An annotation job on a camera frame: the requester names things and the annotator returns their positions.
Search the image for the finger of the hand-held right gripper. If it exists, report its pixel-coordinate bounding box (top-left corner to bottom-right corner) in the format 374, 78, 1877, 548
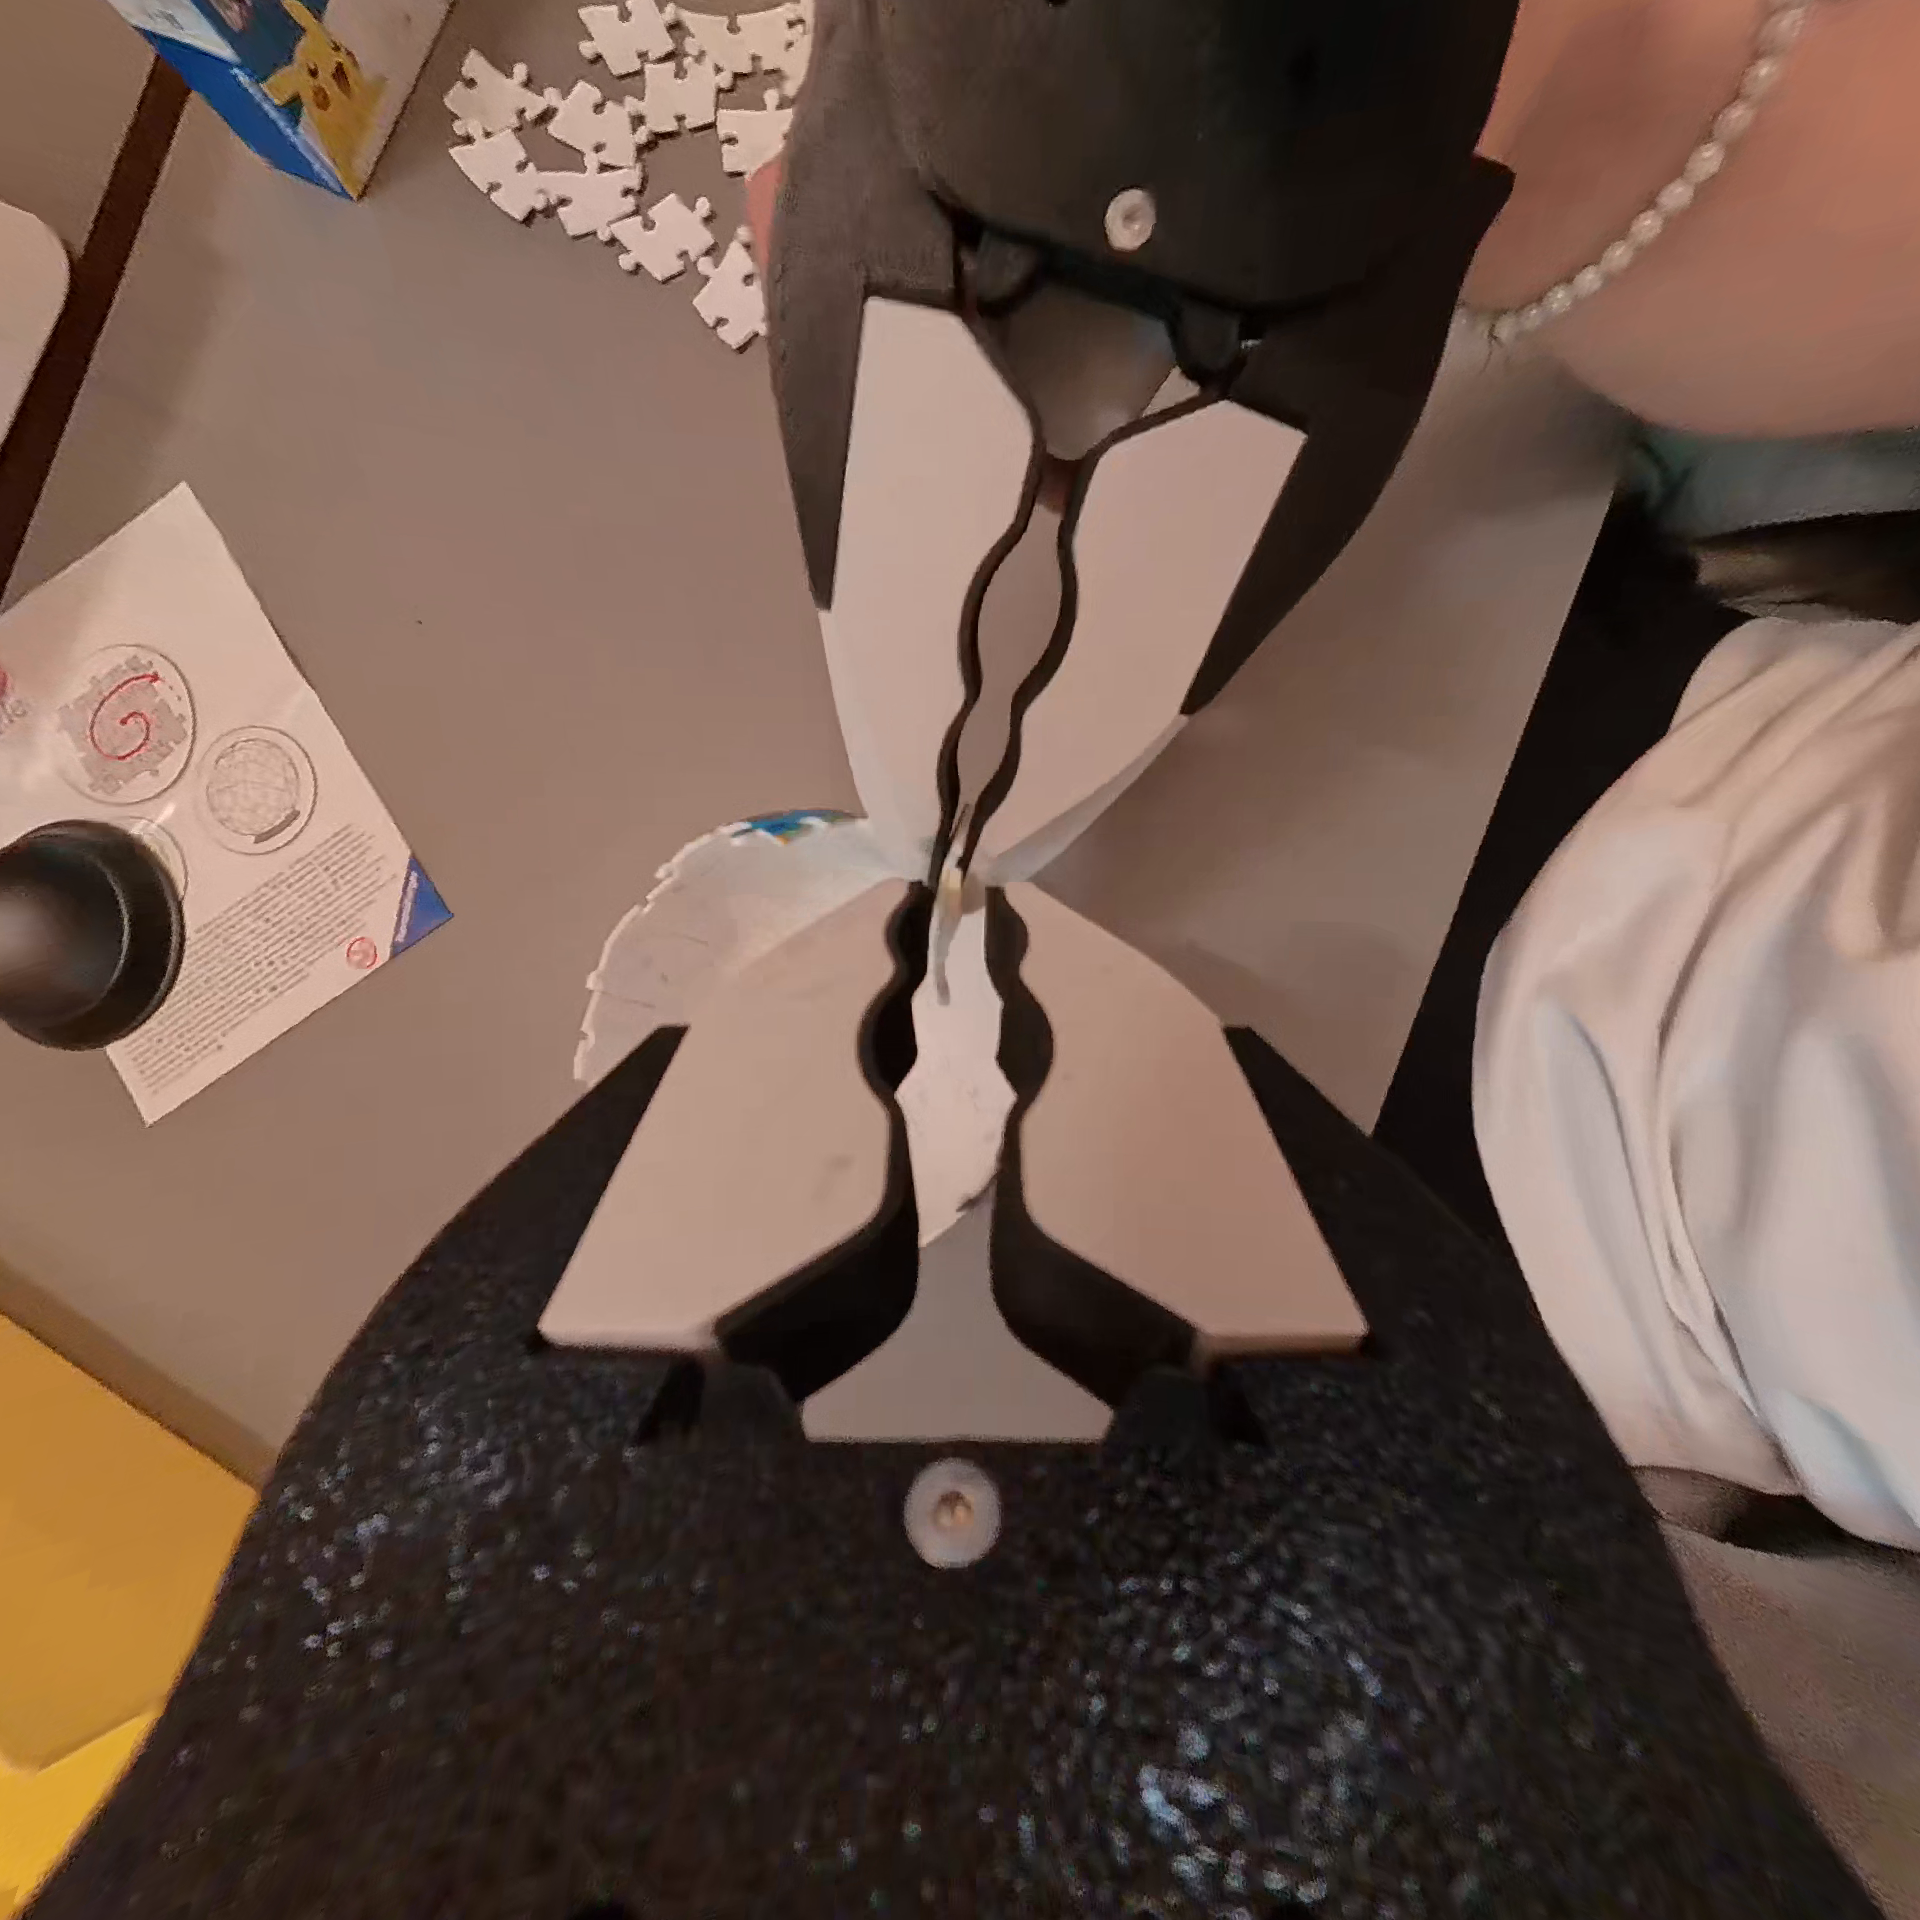
962, 392, 1305, 889
816, 289, 1046, 889

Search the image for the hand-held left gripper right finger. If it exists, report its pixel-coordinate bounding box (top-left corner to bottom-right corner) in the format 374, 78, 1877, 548
983, 877, 1372, 1410

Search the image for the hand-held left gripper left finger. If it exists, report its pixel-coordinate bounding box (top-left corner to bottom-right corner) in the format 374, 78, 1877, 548
535, 877, 923, 1405

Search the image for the colourful puzzle ball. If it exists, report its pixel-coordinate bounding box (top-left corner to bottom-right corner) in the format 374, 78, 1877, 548
576, 809, 1052, 1246

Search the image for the pile of white puzzle pieces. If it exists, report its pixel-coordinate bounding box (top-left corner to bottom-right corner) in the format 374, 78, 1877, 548
445, 0, 821, 352

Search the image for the black round ball stand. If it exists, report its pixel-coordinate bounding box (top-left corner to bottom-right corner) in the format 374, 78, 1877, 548
0, 823, 189, 1050

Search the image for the blue puzzle box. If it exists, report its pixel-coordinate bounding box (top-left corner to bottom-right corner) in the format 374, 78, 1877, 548
113, 0, 452, 202

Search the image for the person's white shirt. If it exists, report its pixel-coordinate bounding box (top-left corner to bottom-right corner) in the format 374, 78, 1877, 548
1475, 614, 1920, 1548

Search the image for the white instruction leaflet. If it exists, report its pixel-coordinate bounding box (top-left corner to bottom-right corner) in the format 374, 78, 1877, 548
0, 484, 455, 1126

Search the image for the yellow plastic bin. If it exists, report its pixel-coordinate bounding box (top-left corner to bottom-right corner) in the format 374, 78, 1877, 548
0, 1311, 259, 1906

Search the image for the grey garment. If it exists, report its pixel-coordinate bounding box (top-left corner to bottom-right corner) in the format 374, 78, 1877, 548
1644, 1468, 1920, 1920

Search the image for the pearl bead bracelet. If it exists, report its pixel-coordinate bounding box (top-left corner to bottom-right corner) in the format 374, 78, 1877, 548
1455, 0, 1819, 348

